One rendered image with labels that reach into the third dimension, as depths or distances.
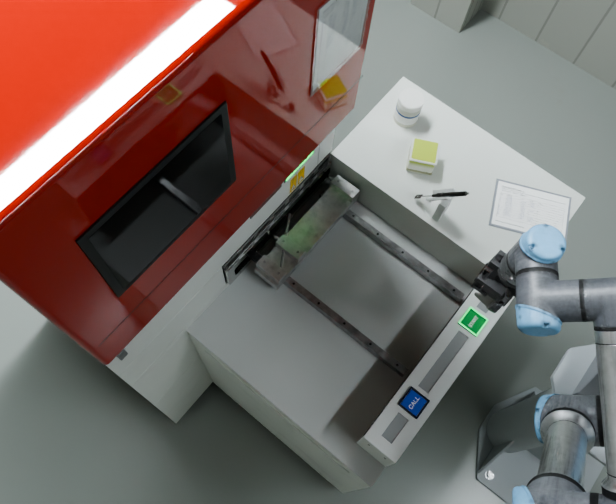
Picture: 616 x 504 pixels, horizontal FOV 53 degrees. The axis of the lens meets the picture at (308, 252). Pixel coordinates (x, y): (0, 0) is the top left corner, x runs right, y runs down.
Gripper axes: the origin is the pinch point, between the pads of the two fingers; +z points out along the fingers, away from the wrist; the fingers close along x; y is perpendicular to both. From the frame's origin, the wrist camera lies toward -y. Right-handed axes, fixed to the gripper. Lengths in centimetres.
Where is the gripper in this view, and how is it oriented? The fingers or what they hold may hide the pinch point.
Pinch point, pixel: (493, 306)
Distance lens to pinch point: 149.9
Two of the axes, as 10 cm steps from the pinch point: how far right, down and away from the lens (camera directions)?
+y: -7.7, -6.0, 2.1
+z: -0.5, 3.8, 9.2
